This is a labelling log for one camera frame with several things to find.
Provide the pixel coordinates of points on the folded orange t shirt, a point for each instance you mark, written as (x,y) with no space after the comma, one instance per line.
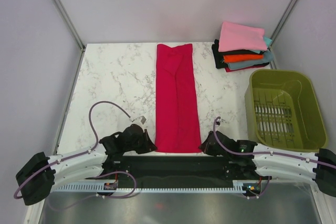
(240,58)

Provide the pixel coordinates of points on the folded teal t shirt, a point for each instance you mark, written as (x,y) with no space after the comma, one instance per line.
(267,41)

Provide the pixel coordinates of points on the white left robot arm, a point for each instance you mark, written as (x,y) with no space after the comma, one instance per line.
(43,174)

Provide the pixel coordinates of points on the olive green plastic basket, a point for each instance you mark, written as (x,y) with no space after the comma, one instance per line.
(282,111)

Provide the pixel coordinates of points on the white slotted cable duct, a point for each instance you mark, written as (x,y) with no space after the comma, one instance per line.
(107,188)

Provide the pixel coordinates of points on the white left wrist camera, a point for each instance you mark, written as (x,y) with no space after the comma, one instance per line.
(139,120)

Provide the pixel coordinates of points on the folded dark red t shirt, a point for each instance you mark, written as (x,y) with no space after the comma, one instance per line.
(227,69)

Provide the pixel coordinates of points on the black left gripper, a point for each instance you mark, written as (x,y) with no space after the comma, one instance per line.
(148,146)

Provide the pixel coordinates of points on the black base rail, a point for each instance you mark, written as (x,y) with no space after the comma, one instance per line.
(176,171)

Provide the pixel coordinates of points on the magenta t shirt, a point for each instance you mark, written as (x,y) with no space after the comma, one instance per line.
(176,121)

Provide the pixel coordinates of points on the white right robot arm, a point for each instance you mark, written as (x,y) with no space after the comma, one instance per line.
(314,168)

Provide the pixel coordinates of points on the folded pink t shirt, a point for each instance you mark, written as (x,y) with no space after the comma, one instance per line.
(240,37)

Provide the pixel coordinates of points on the folded grey blue t shirt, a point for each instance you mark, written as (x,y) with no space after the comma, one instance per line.
(267,58)

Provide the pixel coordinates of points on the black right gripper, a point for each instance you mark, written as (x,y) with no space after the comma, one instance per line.
(206,148)

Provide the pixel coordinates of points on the folded black t shirt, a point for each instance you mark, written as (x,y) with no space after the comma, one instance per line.
(218,56)

